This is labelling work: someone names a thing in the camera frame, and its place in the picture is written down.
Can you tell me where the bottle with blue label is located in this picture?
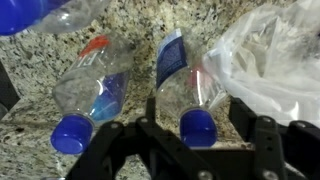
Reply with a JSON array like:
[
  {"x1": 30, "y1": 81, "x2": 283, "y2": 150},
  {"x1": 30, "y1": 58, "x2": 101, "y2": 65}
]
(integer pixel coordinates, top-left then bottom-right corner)
[{"x1": 156, "y1": 28, "x2": 227, "y2": 148}]

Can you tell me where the blue cap bottle back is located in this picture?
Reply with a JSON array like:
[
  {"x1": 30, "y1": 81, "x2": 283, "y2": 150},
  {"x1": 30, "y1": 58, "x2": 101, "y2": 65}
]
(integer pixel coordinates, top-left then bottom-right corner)
[{"x1": 50, "y1": 33, "x2": 134, "y2": 154}]

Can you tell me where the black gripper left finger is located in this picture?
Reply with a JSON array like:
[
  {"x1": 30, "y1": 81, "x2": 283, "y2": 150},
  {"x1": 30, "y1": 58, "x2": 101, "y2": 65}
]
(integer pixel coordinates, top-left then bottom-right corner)
[{"x1": 65, "y1": 98, "x2": 220, "y2": 180}]

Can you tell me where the clear plastic bag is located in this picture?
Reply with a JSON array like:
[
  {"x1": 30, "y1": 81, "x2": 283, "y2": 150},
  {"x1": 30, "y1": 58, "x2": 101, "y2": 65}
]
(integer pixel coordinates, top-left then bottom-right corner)
[{"x1": 203, "y1": 0, "x2": 320, "y2": 127}]

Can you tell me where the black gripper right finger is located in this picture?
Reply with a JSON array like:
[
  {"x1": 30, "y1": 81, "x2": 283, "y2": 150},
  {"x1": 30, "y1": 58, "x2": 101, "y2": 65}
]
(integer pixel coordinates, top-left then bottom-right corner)
[{"x1": 229, "y1": 97, "x2": 320, "y2": 180}]

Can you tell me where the blue cap bottle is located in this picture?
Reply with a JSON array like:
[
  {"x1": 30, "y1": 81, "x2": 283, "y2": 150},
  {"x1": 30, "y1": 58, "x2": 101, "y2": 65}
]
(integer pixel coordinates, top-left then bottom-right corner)
[
  {"x1": 0, "y1": 0, "x2": 111, "y2": 36},
  {"x1": 50, "y1": 33, "x2": 134, "y2": 154}
]

